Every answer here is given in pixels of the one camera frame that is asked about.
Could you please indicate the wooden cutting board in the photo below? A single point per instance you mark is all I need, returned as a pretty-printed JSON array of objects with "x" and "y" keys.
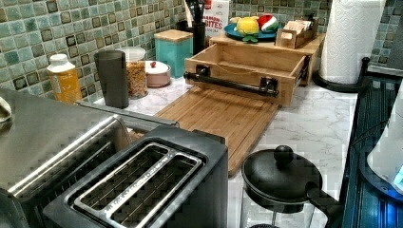
[{"x": 239, "y": 120}]

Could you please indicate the black paper towel holder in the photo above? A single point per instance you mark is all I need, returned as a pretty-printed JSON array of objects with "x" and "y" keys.
[{"x": 360, "y": 86}]

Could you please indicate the teal canister with wooden lid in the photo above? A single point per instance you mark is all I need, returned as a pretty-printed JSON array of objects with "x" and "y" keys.
[{"x": 172, "y": 48}]

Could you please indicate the black lidded french press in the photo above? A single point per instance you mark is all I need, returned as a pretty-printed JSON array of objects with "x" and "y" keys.
[{"x": 282, "y": 189}]

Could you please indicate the white paper towel roll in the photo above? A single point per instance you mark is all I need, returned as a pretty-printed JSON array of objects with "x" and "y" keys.
[{"x": 350, "y": 37}]

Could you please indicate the yellow green plush turtle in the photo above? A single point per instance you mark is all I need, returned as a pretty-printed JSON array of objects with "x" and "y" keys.
[{"x": 247, "y": 27}]

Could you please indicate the clear cereal jar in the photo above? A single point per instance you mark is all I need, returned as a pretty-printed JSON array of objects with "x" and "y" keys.
[{"x": 135, "y": 71}]

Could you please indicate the wooden drawer cabinet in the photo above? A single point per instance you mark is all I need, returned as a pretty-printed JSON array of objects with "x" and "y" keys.
[{"x": 311, "y": 48}]

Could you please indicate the blue plate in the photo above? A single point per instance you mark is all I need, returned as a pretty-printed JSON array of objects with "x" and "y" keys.
[{"x": 231, "y": 32}]

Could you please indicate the white snack box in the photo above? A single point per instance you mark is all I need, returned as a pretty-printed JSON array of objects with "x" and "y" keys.
[{"x": 215, "y": 16}]

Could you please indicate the black utensil holder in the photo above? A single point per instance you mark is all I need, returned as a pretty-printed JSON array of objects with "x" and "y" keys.
[{"x": 198, "y": 31}]

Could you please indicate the orange juice bottle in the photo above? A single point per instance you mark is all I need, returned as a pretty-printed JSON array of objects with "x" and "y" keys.
[{"x": 63, "y": 77}]

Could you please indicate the dark grey tumbler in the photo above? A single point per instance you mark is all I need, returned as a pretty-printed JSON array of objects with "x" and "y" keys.
[{"x": 111, "y": 68}]

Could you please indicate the wooden tea bag box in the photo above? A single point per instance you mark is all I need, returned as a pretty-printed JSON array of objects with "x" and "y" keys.
[{"x": 296, "y": 33}]

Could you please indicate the red white green plush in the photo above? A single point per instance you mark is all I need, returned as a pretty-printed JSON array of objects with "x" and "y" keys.
[{"x": 268, "y": 22}]

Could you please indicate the pink pot with white lid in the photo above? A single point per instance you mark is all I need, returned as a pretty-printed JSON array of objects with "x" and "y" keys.
[{"x": 157, "y": 73}]

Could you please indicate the black two-slot toaster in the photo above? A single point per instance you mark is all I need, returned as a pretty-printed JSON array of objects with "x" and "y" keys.
[{"x": 170, "y": 178}]

